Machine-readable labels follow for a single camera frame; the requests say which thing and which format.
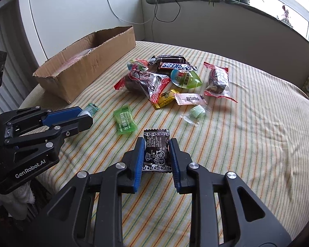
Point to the round green clear-wrapped candy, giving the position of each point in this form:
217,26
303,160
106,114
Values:
196,113

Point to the small red clear snack packet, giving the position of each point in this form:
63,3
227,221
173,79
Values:
218,78

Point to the pink white candy packet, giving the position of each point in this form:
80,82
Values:
190,99

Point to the white cloth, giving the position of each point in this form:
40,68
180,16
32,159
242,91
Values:
18,198

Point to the brown cardboard box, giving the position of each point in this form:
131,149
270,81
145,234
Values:
87,67

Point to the yellow red candy packet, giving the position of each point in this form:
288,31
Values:
166,97

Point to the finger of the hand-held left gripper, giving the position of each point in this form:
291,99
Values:
77,124
61,113

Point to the brown chocolate bar blue label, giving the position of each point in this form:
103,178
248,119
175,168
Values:
176,67

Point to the dark ribbed cloth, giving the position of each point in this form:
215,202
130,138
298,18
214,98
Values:
38,193

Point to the colourful small candy packet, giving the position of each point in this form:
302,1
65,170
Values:
137,64

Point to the small figurine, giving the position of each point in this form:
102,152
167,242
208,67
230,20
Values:
285,14

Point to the striped bed sheet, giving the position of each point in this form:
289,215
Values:
247,133

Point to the green jelly cup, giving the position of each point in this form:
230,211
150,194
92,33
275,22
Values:
188,79

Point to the green candy packet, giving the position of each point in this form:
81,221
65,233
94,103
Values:
124,119

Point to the brown chocolate bar white print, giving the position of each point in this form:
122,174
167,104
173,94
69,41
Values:
170,58

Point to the white ribbed radiator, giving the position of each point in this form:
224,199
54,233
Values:
10,82

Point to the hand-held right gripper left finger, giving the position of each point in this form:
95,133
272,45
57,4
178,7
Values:
139,164

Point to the black candy packet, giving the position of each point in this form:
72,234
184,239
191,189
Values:
155,146

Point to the large red clear snack packet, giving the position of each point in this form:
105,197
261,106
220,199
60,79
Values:
141,82

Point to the small green clear-wrapped candy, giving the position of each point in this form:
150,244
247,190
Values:
89,109

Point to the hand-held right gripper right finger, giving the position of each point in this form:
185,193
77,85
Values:
174,164

